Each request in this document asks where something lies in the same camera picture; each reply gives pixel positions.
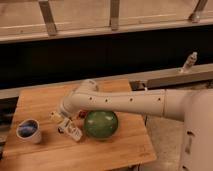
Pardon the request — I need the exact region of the right metal bracket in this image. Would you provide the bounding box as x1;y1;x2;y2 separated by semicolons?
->
188;0;208;23

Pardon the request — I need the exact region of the metal bracket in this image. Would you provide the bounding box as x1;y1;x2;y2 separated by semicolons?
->
188;0;208;23
38;0;57;36
109;0;120;31

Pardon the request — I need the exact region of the small bottle on ledge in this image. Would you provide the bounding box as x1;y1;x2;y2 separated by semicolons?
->
180;52;197;73

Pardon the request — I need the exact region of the green bowl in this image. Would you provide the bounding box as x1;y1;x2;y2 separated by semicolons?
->
83;111;118;140

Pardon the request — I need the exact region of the left metal bracket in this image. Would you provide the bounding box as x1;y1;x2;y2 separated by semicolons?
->
38;0;57;36

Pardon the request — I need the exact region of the white blue cup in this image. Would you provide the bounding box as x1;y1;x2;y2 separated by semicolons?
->
16;119;42;144

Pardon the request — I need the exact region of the middle metal bracket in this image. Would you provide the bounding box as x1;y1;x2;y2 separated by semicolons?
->
109;0;120;31

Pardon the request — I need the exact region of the white labelled bottle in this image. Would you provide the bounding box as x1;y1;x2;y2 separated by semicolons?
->
59;118;83;142

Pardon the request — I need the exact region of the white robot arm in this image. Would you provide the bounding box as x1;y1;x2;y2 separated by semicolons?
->
50;79;213;171

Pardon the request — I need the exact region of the red object behind bowl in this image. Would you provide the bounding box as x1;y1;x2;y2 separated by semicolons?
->
77;111;88;119

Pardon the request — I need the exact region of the wooden table board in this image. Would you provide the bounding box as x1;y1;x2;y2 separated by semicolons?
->
0;84;156;171

